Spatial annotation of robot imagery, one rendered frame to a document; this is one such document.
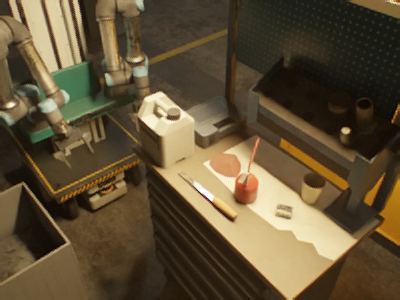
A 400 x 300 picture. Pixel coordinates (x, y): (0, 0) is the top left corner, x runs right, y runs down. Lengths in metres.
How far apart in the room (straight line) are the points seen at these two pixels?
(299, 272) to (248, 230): 0.22
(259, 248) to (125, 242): 1.36
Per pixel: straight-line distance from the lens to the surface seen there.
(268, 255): 1.32
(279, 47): 1.54
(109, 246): 2.55
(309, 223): 1.43
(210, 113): 1.74
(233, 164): 1.55
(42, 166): 2.69
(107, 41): 2.14
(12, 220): 2.38
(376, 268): 2.62
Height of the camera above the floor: 2.03
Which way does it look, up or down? 41 degrees down
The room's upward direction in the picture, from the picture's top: straight up
